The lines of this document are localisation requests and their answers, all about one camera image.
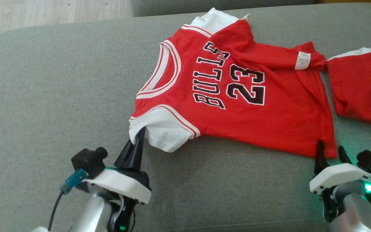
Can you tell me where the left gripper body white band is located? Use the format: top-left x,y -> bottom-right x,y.
82,165 -> 152,205

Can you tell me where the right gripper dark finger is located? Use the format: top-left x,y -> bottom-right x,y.
338,145 -> 352,165
313,140 -> 330,176

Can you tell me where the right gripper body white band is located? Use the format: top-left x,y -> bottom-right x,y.
309,162 -> 371,223

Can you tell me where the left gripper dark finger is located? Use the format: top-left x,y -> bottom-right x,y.
133,126 -> 147,171
114,138 -> 137,169

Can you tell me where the red Bulls 23 jersey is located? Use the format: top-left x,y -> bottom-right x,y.
128,7 -> 338,159

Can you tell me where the red shorts white stripe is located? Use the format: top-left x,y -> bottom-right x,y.
326,47 -> 371,127

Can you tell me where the grey sofa seat cushion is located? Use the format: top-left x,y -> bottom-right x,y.
0,3 -> 371,232

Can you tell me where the grey sofa back cushion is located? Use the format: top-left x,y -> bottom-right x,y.
131,0 -> 317,17

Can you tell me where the yellow cushion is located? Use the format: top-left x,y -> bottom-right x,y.
314,0 -> 371,5

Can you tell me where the left black cable teal plug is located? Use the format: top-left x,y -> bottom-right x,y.
48,168 -> 87,232

